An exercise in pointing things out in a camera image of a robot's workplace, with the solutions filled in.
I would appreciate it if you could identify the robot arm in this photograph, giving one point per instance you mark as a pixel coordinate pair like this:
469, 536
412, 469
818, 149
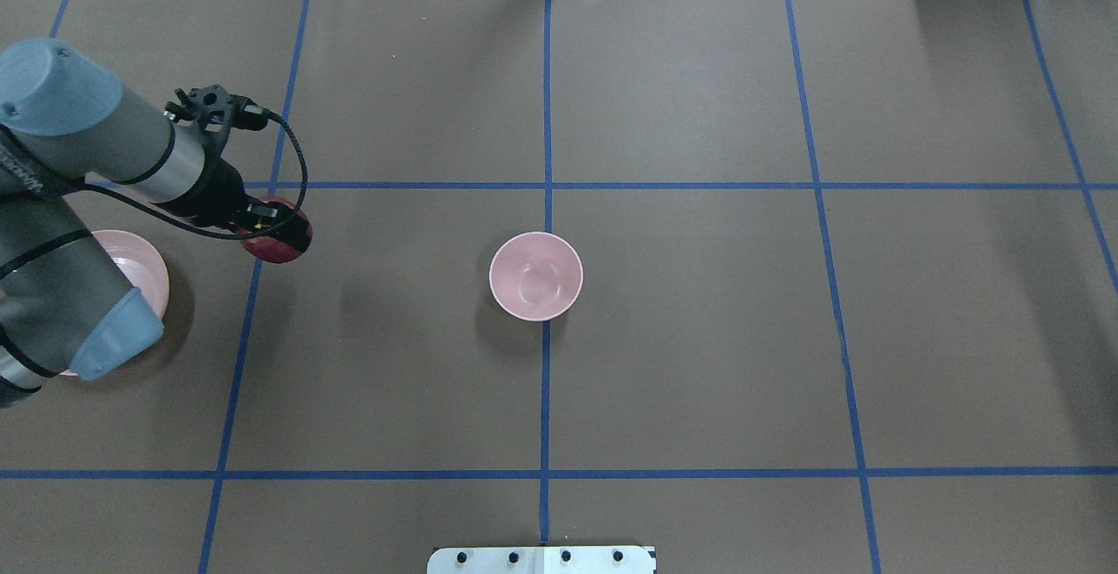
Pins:
71, 125

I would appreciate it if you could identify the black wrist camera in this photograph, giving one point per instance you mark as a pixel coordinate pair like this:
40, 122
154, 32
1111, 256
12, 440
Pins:
214, 106

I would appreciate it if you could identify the pink plate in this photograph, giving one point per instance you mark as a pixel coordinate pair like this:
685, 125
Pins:
144, 273

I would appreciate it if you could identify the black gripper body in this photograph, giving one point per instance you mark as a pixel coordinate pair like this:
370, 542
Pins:
220, 191

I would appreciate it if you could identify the red apple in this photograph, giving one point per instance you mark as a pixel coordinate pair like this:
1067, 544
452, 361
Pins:
285, 245

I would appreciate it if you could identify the pink bowl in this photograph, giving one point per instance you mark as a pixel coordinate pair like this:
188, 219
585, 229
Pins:
536, 276

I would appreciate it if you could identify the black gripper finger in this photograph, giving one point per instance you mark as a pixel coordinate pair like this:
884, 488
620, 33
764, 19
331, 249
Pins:
267, 217

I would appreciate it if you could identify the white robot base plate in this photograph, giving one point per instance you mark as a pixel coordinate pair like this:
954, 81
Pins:
544, 559

